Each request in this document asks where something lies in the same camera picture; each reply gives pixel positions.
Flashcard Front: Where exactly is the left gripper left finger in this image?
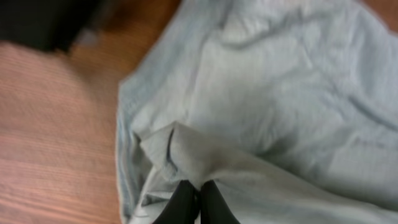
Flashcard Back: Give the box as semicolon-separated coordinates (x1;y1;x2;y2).
153;180;200;224

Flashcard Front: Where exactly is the black folded garment on stack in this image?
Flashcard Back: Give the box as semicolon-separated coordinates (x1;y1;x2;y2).
1;0;105;52

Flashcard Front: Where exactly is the light blue t-shirt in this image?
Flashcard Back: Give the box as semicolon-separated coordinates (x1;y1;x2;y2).
116;1;397;223

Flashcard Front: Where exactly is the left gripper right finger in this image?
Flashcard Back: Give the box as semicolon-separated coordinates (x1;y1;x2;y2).
200;180;239;224

